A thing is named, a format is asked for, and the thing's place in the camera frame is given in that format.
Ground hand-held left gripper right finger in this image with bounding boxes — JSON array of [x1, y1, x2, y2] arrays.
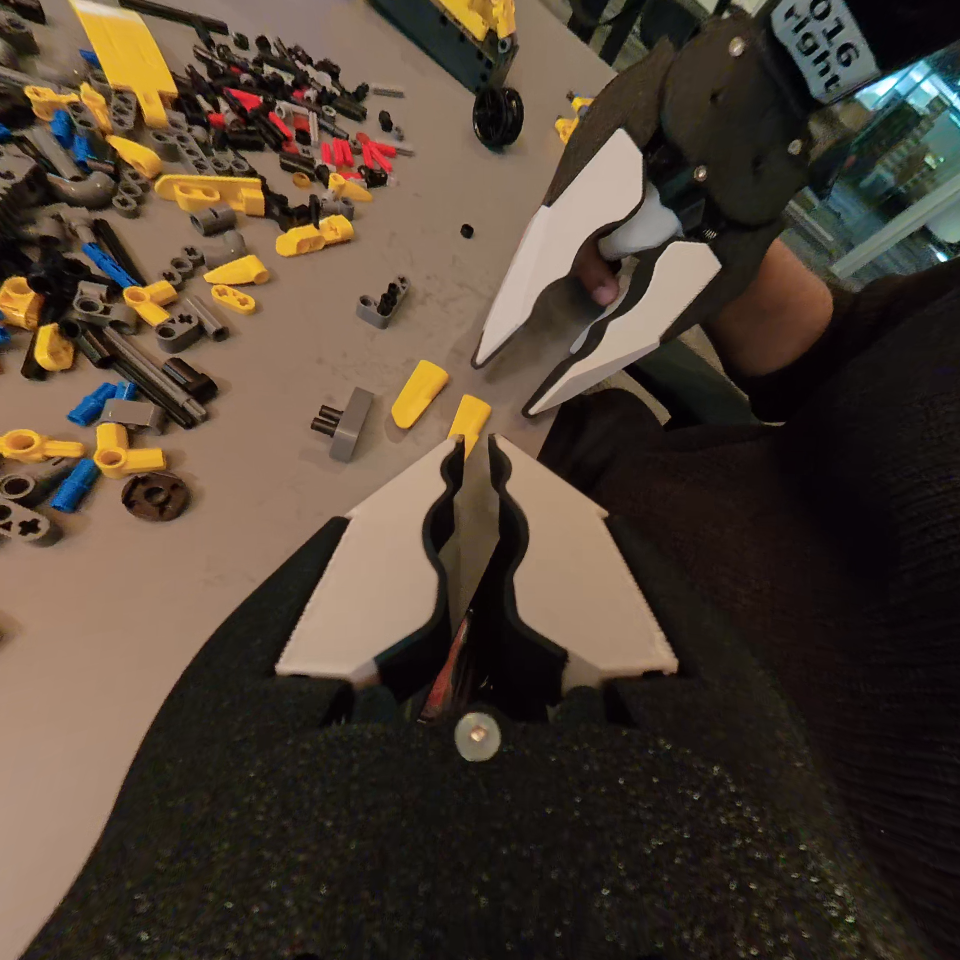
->
[[487, 433, 681, 708]]

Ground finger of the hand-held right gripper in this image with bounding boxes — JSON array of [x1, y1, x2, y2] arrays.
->
[[522, 240, 725, 419], [471, 127, 650, 370]]

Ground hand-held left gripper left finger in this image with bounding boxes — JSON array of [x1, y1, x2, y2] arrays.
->
[[276, 437, 460, 704]]

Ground person's right forearm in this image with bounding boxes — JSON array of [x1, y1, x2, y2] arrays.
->
[[738, 257, 960, 445]]

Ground person's right hand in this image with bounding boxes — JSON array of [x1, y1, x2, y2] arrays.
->
[[573, 238, 835, 376]]

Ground small yellow brick assembly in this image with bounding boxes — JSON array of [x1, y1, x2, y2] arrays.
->
[[553, 91, 597, 144]]

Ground black toy wheel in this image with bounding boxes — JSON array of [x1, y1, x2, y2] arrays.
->
[[471, 84, 526, 150]]

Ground person's black clothing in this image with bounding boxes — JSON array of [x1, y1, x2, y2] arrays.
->
[[538, 390, 960, 960]]

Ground grey block with black pins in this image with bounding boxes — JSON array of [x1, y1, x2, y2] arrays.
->
[[310, 386, 375, 464]]

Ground yellow black brick model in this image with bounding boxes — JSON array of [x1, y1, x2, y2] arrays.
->
[[367, 0, 520, 96]]

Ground yellow curved panel piece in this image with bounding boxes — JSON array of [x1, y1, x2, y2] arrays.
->
[[447, 394, 493, 460], [390, 359, 450, 431]]

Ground grey angled beam black pins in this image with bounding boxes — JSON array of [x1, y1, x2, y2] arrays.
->
[[354, 275, 413, 330]]

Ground pile of loose building pieces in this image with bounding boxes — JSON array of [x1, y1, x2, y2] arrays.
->
[[0, 0, 421, 547]]

